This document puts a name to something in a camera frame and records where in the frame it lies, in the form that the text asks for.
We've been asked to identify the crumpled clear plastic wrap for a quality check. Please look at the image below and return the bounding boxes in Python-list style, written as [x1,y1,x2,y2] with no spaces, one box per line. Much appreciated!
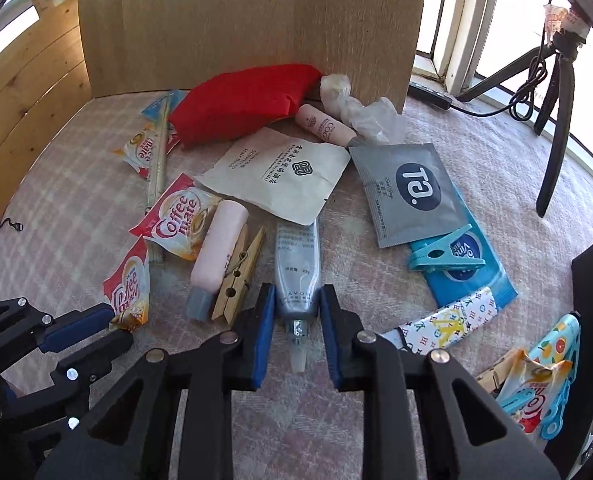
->
[321,74,406,145]

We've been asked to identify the black ring light cable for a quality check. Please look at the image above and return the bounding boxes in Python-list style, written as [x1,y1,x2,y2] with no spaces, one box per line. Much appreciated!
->
[449,0,562,121]

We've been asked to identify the coffee creamer sachet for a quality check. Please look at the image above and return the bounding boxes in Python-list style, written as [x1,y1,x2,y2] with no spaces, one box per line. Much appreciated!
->
[109,125,182,181]
[129,172,224,261]
[497,350,575,436]
[102,237,150,332]

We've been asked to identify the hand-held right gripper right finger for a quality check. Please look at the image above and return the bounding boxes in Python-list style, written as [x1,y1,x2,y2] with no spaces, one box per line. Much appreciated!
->
[319,284,562,480]

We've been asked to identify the blue tissue packet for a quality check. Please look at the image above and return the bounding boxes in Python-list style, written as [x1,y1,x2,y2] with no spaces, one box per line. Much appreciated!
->
[409,210,518,308]

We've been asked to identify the black tripod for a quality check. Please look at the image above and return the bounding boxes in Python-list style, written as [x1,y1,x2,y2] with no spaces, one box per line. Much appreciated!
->
[457,7,590,218]

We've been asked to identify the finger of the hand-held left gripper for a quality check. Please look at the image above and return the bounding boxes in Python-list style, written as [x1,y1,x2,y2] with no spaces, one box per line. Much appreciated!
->
[0,331,135,433]
[0,297,116,361]

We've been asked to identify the teal clothes peg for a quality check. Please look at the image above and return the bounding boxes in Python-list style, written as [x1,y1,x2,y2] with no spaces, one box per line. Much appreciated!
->
[407,224,487,273]
[539,360,580,441]

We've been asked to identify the paper wrapped chopsticks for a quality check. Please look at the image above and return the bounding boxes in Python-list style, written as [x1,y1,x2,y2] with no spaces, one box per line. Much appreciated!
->
[144,92,174,263]

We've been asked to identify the grey cosmetic tube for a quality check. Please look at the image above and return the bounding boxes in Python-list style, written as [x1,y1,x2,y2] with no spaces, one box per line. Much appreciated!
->
[274,220,322,373]

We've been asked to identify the pine wood panel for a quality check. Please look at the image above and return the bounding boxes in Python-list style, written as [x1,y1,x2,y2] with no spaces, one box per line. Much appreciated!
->
[0,0,93,236]

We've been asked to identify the wooden clothespin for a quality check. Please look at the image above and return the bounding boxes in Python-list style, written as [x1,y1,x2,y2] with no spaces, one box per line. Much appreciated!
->
[477,347,527,396]
[211,225,267,323]

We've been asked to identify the colourful printed packet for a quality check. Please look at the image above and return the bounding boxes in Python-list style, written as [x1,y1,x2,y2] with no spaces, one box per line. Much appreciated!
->
[379,286,500,353]

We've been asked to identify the red cloth pouch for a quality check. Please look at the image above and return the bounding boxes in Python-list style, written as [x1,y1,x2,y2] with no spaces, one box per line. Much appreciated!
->
[167,63,323,150]

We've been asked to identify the blue card packet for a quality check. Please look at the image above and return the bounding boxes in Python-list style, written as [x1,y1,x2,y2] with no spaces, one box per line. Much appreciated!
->
[141,90,190,121]

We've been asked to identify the black container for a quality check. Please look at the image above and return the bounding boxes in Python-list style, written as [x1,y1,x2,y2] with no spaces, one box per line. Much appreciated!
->
[544,239,593,480]

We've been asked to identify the printed pink tube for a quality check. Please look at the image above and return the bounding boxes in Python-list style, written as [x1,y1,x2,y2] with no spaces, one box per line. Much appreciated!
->
[295,104,358,148]

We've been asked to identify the pink tube with grey cap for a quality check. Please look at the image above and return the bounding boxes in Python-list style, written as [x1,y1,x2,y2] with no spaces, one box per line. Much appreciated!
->
[185,200,250,322]

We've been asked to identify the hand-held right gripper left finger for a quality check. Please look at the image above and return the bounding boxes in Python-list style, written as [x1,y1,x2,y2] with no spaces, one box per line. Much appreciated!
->
[35,282,277,480]

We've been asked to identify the white window frame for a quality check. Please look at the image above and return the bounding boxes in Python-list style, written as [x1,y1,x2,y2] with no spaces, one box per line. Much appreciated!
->
[411,0,507,96]

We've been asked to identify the grey sachet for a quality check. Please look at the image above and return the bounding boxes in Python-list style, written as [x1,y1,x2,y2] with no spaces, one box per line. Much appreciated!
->
[349,143,470,249]

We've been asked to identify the white printed sachet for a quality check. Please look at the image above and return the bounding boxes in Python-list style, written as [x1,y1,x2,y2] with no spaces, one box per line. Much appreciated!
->
[192,126,352,226]

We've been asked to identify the fruit print packet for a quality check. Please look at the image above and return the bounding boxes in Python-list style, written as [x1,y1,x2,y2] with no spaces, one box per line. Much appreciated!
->
[527,312,582,376]

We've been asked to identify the black inline cable remote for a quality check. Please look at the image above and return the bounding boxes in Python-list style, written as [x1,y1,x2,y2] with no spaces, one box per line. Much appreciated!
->
[407,80,452,110]

